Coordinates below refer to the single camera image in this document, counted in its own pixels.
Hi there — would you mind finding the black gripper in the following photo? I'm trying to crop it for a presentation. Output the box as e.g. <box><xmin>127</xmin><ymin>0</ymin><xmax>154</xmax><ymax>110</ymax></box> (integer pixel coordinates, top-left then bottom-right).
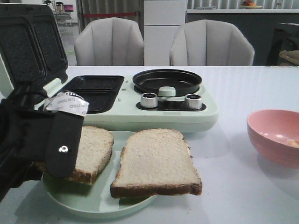
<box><xmin>0</xmin><ymin>81</ymin><xmax>84</xmax><ymax>203</ymax></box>

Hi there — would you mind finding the bread slice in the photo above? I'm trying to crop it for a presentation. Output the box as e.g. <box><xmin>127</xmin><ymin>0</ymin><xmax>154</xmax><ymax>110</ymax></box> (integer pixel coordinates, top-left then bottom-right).
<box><xmin>32</xmin><ymin>125</ymin><xmax>115</xmax><ymax>186</ymax></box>
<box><xmin>110</xmin><ymin>128</ymin><xmax>202</xmax><ymax>198</ymax></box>

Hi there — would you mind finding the breakfast maker hinged lid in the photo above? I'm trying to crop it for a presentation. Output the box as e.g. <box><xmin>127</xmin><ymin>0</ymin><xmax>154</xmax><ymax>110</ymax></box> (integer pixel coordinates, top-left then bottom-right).
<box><xmin>0</xmin><ymin>3</ymin><xmax>68</xmax><ymax>97</ymax></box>

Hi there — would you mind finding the cooked shrimp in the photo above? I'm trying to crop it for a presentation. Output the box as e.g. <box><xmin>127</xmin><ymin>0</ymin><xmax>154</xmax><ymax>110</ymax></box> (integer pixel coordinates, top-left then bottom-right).
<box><xmin>287</xmin><ymin>139</ymin><xmax>299</xmax><ymax>148</ymax></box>

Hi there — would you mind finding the mint green breakfast maker base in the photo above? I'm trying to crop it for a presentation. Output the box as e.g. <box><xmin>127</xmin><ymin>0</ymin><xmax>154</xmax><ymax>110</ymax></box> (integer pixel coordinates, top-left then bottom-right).
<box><xmin>43</xmin><ymin>75</ymin><xmax>218</xmax><ymax>133</ymax></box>

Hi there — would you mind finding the mint green round plate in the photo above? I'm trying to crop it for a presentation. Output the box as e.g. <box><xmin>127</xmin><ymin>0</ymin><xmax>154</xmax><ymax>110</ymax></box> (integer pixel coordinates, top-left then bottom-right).
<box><xmin>43</xmin><ymin>131</ymin><xmax>156</xmax><ymax>218</ymax></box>

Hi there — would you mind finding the left silver control knob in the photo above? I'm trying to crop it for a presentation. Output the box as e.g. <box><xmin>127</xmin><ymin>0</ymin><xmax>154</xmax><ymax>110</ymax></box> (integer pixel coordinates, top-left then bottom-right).
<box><xmin>140</xmin><ymin>92</ymin><xmax>158</xmax><ymax>109</ymax></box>

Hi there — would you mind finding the silver control knob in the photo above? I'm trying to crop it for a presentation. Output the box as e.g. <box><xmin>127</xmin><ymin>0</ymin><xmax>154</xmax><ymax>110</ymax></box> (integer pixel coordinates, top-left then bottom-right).
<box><xmin>184</xmin><ymin>94</ymin><xmax>202</xmax><ymax>110</ymax></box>
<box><xmin>140</xmin><ymin>92</ymin><xmax>158</xmax><ymax>109</ymax></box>

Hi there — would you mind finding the left grey upholstered chair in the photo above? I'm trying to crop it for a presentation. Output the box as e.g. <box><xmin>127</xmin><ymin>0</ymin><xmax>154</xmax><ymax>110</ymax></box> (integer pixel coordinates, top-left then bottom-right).
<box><xmin>74</xmin><ymin>17</ymin><xmax>144</xmax><ymax>66</ymax></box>

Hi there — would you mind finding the grey upholstered chair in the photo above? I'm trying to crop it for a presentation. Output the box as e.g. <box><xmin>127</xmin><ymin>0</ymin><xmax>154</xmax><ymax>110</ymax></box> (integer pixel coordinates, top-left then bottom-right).
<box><xmin>74</xmin><ymin>17</ymin><xmax>144</xmax><ymax>66</ymax></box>
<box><xmin>169</xmin><ymin>20</ymin><xmax>255</xmax><ymax>66</ymax></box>

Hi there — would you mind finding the black round frying pan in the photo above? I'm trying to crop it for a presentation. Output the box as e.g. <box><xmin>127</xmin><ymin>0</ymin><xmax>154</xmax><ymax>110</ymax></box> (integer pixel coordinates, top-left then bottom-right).
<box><xmin>132</xmin><ymin>69</ymin><xmax>202</xmax><ymax>97</ymax></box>

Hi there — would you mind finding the right silver control knob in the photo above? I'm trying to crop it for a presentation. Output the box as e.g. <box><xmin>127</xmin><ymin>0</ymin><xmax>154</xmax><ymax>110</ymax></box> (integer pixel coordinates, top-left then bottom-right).
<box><xmin>184</xmin><ymin>94</ymin><xmax>202</xmax><ymax>110</ymax></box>

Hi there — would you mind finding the white refrigerator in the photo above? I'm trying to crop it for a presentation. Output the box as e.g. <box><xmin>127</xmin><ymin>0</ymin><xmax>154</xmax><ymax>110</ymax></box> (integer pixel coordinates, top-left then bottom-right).
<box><xmin>143</xmin><ymin>0</ymin><xmax>186</xmax><ymax>66</ymax></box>

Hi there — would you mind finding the right grey upholstered chair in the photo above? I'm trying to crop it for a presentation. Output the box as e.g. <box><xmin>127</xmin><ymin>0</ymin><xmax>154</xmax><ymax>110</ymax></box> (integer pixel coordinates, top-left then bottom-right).
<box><xmin>169</xmin><ymin>20</ymin><xmax>255</xmax><ymax>66</ymax></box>

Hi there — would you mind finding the pink bowl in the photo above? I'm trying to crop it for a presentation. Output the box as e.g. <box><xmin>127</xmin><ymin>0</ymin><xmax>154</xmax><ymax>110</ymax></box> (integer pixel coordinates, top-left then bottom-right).
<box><xmin>247</xmin><ymin>109</ymin><xmax>299</xmax><ymax>169</ymax></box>

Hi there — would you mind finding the fruit bowl on counter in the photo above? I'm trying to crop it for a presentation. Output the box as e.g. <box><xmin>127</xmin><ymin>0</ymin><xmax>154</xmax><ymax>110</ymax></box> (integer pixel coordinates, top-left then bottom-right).
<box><xmin>241</xmin><ymin>0</ymin><xmax>263</xmax><ymax>9</ymax></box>

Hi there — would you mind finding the dark kitchen counter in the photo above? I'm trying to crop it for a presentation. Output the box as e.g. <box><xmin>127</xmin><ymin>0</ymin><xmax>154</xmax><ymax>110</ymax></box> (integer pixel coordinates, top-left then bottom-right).
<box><xmin>186</xmin><ymin>9</ymin><xmax>299</xmax><ymax>66</ymax></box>

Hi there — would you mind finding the beige cushion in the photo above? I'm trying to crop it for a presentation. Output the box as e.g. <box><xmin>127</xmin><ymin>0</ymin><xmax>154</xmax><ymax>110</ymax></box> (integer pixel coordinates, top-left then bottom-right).
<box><xmin>279</xmin><ymin>50</ymin><xmax>299</xmax><ymax>65</ymax></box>

